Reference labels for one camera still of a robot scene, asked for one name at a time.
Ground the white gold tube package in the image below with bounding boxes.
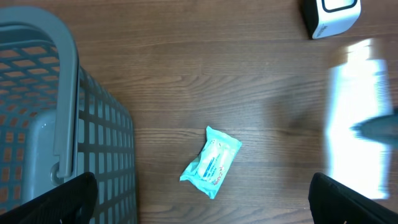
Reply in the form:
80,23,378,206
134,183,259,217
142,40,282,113
323,39,393,199

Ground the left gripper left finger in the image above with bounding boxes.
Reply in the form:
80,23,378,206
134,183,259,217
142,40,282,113
1,172,98,224

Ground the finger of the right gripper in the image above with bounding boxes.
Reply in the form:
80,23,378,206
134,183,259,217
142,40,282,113
351,113,397,146

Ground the grey plastic basket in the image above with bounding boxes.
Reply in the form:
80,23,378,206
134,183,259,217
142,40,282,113
1,6,138,223

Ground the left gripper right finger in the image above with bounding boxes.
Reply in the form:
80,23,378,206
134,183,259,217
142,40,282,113
308,172,397,224

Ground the white barcode scanner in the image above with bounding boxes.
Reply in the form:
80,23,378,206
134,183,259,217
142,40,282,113
300,0,361,40

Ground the teal snack packet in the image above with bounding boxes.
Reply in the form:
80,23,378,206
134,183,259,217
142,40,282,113
180,126,242,199

